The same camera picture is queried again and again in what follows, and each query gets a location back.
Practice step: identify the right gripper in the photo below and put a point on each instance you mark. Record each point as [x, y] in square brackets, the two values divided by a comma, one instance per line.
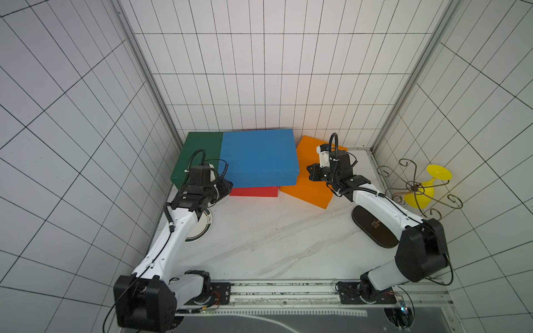
[315, 171]

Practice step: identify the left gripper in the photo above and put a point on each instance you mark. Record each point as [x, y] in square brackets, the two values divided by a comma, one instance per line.
[225, 188]

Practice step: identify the orange shoebox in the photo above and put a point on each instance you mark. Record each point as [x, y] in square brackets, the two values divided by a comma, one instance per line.
[315, 193]

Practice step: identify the blue shoebox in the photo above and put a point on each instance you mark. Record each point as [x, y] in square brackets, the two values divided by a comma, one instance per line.
[260, 158]

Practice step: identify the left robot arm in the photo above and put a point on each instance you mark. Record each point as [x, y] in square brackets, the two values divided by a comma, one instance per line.
[149, 298]

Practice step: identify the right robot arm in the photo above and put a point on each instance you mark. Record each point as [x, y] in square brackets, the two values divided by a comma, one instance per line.
[422, 248]

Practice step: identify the round white plate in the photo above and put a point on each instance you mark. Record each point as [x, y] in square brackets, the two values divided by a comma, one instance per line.
[201, 228]

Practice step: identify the red shoebox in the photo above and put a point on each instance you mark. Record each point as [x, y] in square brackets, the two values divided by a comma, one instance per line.
[263, 192]

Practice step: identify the dark oval tray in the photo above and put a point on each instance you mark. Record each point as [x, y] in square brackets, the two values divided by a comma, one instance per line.
[373, 228]

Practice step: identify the yellow plastic goblet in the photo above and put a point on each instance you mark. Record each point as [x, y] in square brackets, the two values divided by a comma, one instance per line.
[421, 194]

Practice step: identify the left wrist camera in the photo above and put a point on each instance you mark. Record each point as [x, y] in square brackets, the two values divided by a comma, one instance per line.
[213, 173]

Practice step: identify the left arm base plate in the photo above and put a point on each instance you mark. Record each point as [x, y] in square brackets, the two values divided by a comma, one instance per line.
[219, 294]

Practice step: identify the ornate metal wire stand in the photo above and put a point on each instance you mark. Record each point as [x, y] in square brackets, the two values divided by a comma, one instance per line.
[452, 201]

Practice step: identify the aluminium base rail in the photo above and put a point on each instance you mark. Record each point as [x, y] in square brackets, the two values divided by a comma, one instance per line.
[312, 297]

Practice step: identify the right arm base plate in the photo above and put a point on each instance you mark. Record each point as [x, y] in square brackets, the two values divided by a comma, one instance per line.
[351, 293]

